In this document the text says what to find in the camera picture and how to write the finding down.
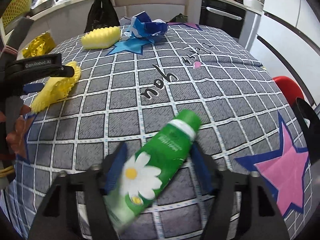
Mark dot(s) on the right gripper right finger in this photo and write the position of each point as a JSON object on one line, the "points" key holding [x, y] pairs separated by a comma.
{"points": [[221, 185]]}

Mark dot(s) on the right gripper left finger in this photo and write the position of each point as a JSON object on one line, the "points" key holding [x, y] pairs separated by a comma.
{"points": [[102, 180]]}

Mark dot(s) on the green daisy tube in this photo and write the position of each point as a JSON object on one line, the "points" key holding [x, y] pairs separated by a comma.
{"points": [[147, 172]]}

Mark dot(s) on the yellow sponge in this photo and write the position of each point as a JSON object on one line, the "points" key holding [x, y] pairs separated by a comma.
{"points": [[56, 88], [101, 38]]}

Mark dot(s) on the black trash bin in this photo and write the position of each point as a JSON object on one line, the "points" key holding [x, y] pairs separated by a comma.
{"points": [[310, 125]]}

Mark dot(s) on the gold foil bag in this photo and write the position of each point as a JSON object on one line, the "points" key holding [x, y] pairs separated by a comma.
{"points": [[39, 46]]}

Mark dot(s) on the green colander basket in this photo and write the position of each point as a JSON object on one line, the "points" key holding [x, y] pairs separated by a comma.
{"points": [[15, 9]]}

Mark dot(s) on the grey checked tablecloth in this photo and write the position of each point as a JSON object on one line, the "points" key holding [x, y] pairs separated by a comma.
{"points": [[129, 97]]}

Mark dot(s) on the black plastic bag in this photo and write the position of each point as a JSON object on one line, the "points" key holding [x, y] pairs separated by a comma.
{"points": [[102, 14]]}

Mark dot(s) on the blue crumpled wrapper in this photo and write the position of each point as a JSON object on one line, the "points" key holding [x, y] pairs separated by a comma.
{"points": [[143, 27]]}

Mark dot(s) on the red round stool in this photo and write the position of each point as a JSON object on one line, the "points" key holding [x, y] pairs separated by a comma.
{"points": [[289, 88]]}

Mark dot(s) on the dark green crumpled bag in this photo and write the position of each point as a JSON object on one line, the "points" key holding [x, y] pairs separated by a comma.
{"points": [[180, 18]]}

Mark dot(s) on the black built-in oven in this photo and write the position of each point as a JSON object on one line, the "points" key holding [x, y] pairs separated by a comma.
{"points": [[222, 15]]}

